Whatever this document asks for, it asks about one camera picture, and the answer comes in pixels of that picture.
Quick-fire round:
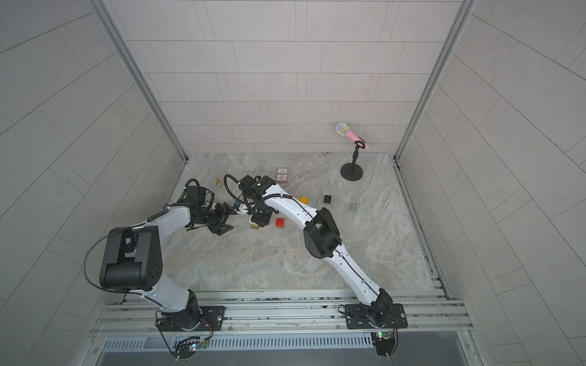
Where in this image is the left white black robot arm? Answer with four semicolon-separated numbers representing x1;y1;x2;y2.
94;178;236;332

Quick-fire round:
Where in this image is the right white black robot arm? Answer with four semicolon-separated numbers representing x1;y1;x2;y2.
223;174;399;329

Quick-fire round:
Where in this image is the pink toy microphone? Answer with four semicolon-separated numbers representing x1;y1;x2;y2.
336;122;370;150

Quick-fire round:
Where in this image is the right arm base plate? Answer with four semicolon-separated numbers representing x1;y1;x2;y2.
338;303;408;329

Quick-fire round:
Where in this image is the black microphone stand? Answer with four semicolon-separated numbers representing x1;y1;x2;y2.
340;140;366;181

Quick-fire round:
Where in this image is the left circuit board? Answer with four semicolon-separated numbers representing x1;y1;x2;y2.
175;336;212;360

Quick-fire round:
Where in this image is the circuit board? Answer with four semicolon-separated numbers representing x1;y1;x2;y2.
371;332;398;358
175;336;212;360

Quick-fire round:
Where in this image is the right circuit board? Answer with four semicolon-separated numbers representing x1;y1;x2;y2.
371;332;398;358

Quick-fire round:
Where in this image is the red white card box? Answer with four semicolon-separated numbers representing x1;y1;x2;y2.
276;168;288;183

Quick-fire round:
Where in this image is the aluminium rail frame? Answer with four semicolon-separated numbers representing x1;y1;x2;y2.
82;287;478;361

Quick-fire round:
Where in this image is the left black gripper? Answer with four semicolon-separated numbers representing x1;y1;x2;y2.
195;201;242;235

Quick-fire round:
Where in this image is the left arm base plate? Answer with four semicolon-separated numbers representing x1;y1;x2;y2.
155;306;226;332

